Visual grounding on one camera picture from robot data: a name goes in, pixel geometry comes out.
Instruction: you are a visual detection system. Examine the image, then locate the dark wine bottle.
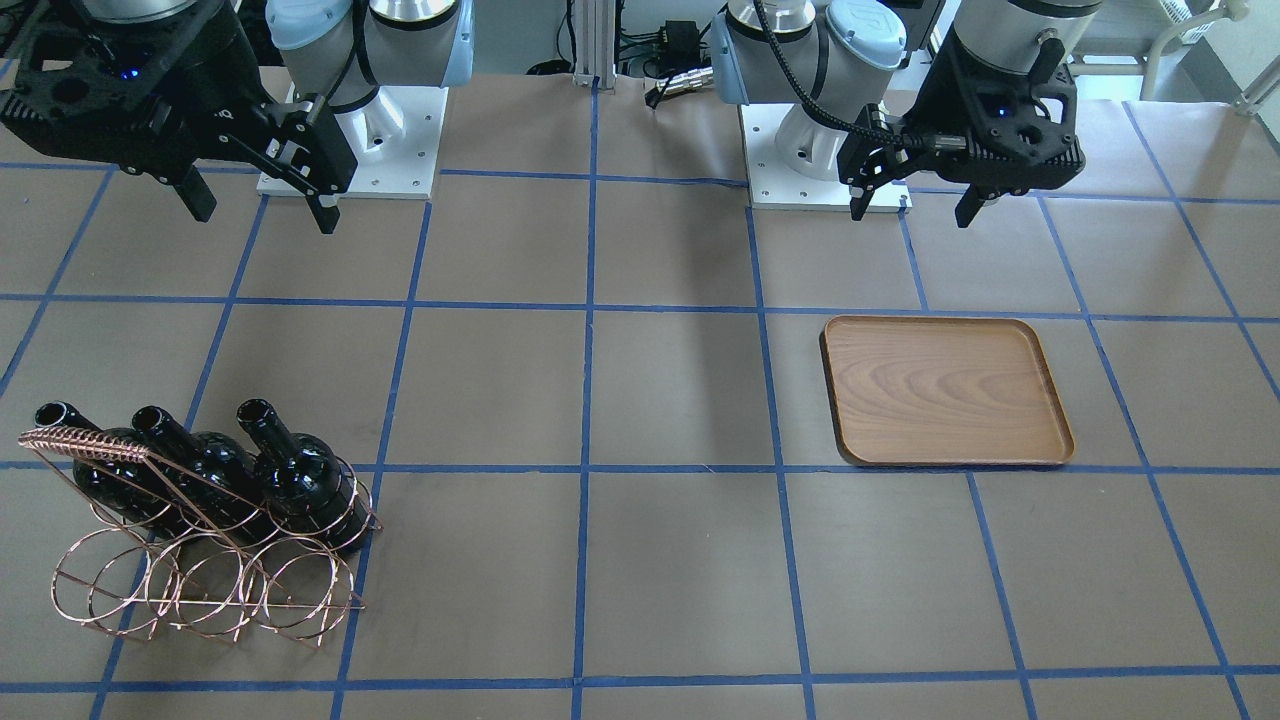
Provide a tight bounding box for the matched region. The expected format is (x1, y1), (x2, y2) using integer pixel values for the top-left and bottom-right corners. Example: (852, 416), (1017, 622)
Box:
(131, 405), (276, 546)
(33, 401), (191, 539)
(236, 398), (372, 555)

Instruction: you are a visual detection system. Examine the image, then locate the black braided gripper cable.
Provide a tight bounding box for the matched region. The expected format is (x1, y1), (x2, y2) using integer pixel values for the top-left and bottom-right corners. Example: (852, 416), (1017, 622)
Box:
(750, 0), (969, 152)

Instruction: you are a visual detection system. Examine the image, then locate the black power adapter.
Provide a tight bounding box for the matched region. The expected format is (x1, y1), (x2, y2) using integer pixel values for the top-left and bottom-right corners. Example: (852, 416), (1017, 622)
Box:
(659, 19), (701, 72)

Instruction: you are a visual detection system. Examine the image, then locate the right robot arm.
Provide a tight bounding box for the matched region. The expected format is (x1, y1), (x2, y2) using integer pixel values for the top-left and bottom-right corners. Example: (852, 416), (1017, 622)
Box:
(3, 1), (474, 234)

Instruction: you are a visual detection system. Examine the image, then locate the wooden tray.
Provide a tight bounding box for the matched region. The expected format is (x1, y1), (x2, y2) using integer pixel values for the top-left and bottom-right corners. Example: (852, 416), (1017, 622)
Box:
(820, 315), (1076, 466)

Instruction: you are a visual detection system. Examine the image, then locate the copper wire bottle basket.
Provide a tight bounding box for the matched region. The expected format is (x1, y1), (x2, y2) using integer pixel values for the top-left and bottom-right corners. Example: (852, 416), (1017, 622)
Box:
(19, 427), (367, 647)

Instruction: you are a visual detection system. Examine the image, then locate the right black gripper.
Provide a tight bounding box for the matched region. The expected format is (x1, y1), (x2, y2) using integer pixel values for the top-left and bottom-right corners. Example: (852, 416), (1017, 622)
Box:
(3, 1), (357, 234)

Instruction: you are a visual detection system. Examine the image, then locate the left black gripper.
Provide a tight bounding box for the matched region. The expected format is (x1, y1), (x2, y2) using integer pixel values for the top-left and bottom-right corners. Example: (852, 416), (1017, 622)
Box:
(838, 29), (1085, 229)

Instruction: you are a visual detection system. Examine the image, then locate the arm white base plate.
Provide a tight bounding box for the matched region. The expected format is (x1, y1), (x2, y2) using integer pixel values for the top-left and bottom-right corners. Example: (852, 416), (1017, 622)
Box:
(739, 102), (852, 213)
(256, 85), (449, 201)

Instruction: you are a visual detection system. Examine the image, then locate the aluminium frame post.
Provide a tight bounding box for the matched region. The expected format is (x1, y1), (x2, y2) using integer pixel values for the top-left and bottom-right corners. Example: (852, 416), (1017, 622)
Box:
(567, 0), (620, 94)

